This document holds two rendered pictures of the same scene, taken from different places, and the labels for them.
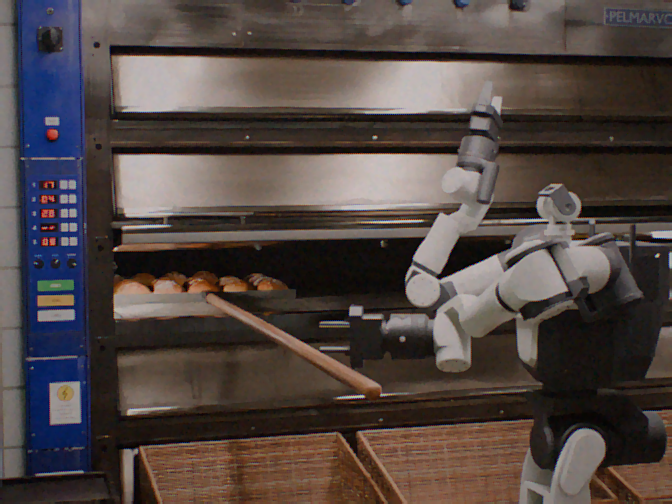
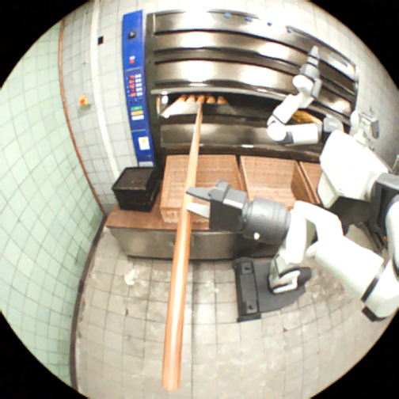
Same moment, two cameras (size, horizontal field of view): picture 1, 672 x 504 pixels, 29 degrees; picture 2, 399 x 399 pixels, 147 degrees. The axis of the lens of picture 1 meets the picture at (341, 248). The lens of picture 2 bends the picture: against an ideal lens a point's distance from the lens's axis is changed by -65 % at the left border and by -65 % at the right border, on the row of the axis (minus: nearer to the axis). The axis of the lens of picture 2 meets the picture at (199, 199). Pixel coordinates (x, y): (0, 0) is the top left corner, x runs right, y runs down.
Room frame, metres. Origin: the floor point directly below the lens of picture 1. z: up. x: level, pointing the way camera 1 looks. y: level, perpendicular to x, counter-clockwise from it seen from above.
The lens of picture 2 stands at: (2.28, -0.06, 1.48)
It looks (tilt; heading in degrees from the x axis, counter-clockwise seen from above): 43 degrees down; 17
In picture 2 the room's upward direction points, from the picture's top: straight up
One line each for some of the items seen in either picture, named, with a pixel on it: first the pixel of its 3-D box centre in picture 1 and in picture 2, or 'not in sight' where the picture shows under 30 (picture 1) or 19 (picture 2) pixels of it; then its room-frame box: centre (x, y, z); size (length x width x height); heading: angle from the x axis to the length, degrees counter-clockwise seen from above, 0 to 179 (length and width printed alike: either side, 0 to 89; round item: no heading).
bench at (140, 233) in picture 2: not in sight; (250, 223); (3.31, -0.25, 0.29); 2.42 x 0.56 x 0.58; 107
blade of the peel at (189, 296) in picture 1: (197, 291); (202, 100); (4.05, 0.45, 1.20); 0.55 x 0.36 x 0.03; 105
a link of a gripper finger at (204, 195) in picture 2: (335, 322); (200, 191); (2.53, 0.01, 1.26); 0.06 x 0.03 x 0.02; 84
